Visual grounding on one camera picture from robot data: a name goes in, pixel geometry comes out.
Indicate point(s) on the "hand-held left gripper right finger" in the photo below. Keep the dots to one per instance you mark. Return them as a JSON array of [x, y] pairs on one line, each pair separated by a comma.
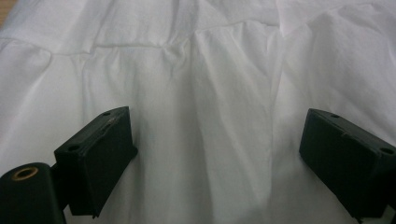
[[345, 165]]

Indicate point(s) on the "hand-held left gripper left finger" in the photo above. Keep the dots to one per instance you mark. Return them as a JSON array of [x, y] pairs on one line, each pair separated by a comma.
[[93, 161]]

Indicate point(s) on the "white dress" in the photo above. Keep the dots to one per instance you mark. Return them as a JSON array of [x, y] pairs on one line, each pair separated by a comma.
[[199, 93]]

